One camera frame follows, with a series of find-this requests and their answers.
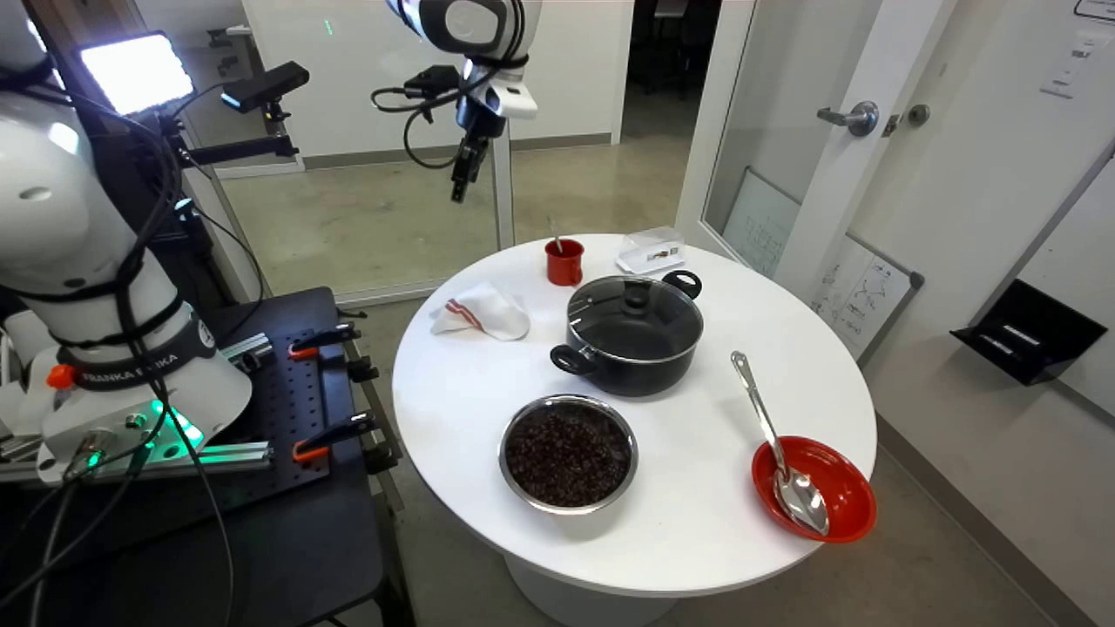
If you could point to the white towel with red stripes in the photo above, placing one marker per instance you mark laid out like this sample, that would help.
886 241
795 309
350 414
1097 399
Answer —
490 315

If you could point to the small whiteboard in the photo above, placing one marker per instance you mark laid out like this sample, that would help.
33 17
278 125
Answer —
865 299

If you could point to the steel bowl of coffee beans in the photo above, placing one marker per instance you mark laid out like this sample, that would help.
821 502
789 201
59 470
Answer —
570 453

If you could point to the white door with glass panel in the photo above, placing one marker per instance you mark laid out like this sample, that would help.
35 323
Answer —
902 71

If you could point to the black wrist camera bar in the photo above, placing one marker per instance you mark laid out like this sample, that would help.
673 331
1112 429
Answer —
430 86

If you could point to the black cooking pot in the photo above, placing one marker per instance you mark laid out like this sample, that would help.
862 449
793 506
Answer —
634 360

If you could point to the metal spoon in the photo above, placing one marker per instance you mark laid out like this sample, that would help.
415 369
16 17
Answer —
769 422

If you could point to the red bowl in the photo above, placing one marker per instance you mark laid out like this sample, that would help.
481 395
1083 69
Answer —
841 488

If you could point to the black robot cart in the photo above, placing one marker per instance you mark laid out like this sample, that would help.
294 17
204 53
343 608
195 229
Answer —
267 525

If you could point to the clear plastic container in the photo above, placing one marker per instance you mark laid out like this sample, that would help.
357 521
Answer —
649 255

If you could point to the black stereo camera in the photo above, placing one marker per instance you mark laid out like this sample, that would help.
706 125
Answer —
267 86

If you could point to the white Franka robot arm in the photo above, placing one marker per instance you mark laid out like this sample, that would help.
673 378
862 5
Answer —
71 230

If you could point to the white wall sign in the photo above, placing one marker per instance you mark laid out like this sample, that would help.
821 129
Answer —
1097 10

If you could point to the red mug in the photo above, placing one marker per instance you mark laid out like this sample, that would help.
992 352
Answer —
564 265

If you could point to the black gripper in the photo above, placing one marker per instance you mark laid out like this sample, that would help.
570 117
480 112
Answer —
480 117

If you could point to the bright panel lamp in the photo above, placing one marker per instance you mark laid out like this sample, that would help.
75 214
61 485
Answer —
138 71

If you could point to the glass pot lid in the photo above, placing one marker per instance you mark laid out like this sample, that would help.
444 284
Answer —
637 315

